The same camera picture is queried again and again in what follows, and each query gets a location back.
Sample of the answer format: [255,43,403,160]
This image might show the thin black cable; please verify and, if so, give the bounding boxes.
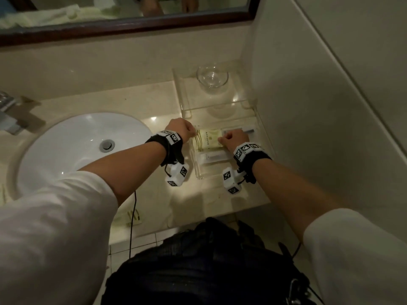
[128,190,137,259]

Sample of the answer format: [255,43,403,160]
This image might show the white ceramic sink basin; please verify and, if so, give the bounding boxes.
[16,112,154,201]

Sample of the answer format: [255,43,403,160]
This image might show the white wrist camera cube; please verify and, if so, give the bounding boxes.
[222,167,244,196]
[165,163,190,188]

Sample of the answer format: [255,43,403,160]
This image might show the clear wrapped white amenity packet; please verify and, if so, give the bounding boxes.
[195,150,231,166]

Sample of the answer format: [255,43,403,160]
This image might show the person's right forearm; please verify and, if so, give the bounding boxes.
[251,158,343,242]

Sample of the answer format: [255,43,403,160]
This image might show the white shirt sleeve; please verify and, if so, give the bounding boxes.
[302,208,407,305]
[0,171,120,305]

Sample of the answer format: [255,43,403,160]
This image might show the yellow-green striped amenity packet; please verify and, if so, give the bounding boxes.
[193,128,227,153]

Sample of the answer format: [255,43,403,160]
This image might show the person's left hand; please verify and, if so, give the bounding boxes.
[165,118,197,140]

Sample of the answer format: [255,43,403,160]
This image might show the clear glass bowl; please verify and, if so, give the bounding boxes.
[196,64,229,89]

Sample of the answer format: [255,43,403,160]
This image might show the wooden framed wall mirror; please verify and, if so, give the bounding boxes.
[0,0,262,48]

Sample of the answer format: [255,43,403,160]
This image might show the person's right hand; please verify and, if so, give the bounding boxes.
[217,129,251,153]

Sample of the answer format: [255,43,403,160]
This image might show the chrome faucet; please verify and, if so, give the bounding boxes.
[0,90,42,136]

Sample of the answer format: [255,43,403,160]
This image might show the long white toothbrush packet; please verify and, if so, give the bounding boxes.
[221,126,257,136]

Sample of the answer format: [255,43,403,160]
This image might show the clear acrylic amenity tray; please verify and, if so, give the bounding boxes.
[172,60,275,182]

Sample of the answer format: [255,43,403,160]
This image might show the black wrist strap with marker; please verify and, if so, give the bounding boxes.
[145,130,185,167]
[233,142,273,184]

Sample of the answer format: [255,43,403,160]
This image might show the person's left forearm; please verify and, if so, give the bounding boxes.
[78,141,167,207]

